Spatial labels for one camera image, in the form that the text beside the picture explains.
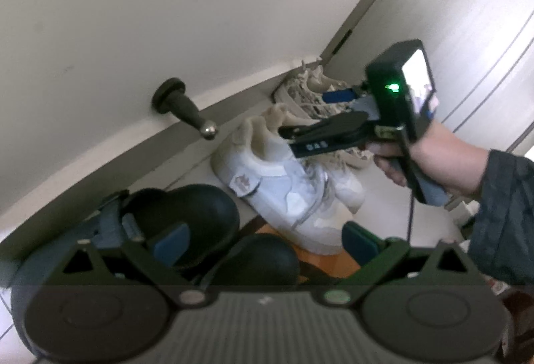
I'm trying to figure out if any dark navy clog shoe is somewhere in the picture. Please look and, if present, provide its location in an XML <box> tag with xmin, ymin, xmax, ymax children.
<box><xmin>88</xmin><ymin>183</ymin><xmax>241</xmax><ymax>277</ymax></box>

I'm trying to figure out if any white leather sneaker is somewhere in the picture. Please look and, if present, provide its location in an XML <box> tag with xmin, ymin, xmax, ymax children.
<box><xmin>211</xmin><ymin>104</ymin><xmax>365</xmax><ymax>256</ymax></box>

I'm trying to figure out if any dark blue sleeve forearm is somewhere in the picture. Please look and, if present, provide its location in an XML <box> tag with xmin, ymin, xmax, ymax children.
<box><xmin>468</xmin><ymin>150</ymin><xmax>533</xmax><ymax>285</ymax></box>

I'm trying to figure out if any person's right hand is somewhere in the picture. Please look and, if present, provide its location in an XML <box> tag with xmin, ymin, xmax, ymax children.
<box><xmin>366</xmin><ymin>121</ymin><xmax>490</xmax><ymax>200</ymax></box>

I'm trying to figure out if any grey patterned knit sneaker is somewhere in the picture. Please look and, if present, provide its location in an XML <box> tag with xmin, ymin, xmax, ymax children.
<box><xmin>272</xmin><ymin>60</ymin><xmax>355</xmax><ymax>125</ymax></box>

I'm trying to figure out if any orange round floor mat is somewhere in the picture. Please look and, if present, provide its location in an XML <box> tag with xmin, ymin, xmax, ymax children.
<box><xmin>240</xmin><ymin>216</ymin><xmax>360</xmax><ymax>285</ymax></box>

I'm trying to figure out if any grey door with hinge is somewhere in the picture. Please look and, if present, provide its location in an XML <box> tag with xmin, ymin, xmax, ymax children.
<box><xmin>326</xmin><ymin>0</ymin><xmax>533</xmax><ymax>150</ymax></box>

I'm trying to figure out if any black metal door stopper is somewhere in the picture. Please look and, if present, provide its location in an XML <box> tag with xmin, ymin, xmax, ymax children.
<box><xmin>151</xmin><ymin>77</ymin><xmax>218</xmax><ymax>141</ymax></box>

